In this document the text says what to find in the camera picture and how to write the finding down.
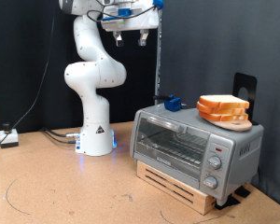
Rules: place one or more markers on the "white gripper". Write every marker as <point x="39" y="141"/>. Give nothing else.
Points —
<point x="140" y="21"/>

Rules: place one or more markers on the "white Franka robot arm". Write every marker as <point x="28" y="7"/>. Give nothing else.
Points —
<point x="93" y="124"/>

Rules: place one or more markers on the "silver oven knob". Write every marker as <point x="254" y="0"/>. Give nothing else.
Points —
<point x="214" y="162"/>
<point x="210" y="182"/>

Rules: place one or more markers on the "silver toaster oven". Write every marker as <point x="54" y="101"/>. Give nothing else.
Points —
<point x="239" y="155"/>

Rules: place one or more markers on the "vertical metal pole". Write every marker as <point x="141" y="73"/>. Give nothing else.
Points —
<point x="158" y="62"/>

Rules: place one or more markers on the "black metal bookend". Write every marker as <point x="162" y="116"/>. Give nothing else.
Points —
<point x="239" y="81"/>

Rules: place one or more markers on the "round wooden board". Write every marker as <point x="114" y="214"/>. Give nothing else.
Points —
<point x="236" y="126"/>

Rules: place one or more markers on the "grey emergency stop box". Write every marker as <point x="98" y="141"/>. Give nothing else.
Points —
<point x="9" y="137"/>

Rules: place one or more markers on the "slotted wooden block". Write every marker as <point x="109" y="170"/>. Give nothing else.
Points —
<point x="205" y="202"/>

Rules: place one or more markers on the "black foam pad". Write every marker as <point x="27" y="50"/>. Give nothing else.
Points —
<point x="228" y="202"/>
<point x="243" y="191"/>

